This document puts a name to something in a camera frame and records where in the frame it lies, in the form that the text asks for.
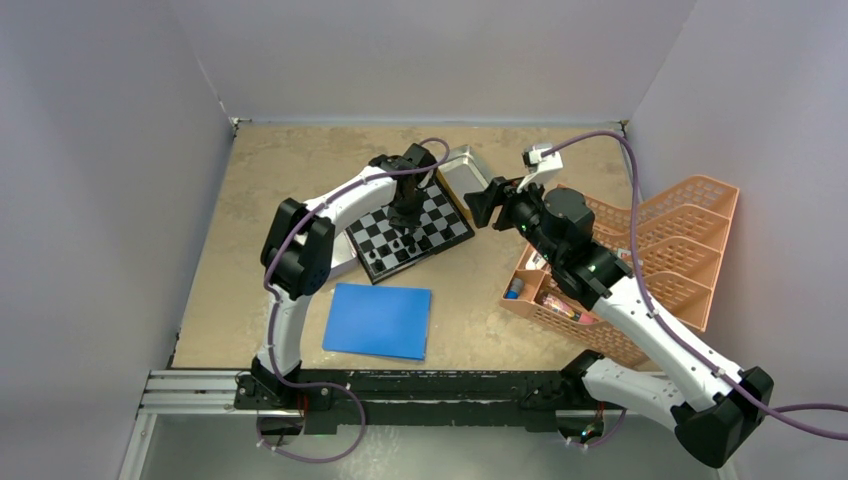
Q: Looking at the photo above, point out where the blue folder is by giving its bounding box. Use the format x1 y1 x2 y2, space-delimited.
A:
322 283 432 361

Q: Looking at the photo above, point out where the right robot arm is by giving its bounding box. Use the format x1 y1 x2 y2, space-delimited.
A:
464 177 774 468

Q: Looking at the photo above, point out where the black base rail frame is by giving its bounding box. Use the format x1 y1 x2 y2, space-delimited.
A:
139 367 670 439

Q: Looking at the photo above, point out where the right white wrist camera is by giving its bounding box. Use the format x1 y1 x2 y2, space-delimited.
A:
517 143 564 192

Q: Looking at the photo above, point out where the blue capped small bottle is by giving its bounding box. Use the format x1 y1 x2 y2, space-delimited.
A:
504 277 525 300

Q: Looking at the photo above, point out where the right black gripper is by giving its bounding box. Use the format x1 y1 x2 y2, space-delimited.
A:
464 171 564 266

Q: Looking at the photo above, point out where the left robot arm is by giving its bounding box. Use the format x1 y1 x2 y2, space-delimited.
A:
251 141 446 409

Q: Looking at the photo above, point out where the black and silver chessboard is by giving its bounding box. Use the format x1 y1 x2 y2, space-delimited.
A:
345 180 475 284

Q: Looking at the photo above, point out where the gold rectangular metal tin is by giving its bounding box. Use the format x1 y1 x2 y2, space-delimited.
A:
438 145 494 218

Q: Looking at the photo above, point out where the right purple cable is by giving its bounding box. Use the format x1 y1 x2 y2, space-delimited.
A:
543 130 848 452

